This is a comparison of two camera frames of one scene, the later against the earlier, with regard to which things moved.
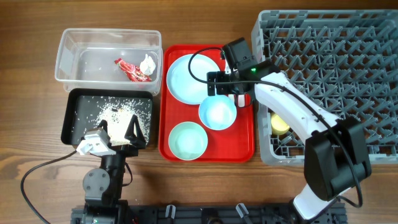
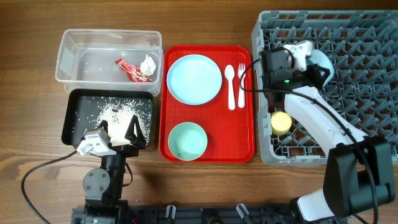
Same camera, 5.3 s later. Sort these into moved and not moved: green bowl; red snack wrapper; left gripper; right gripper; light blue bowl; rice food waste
Moved: light blue bowl; right gripper
Not moved: rice food waste; red snack wrapper; left gripper; green bowl
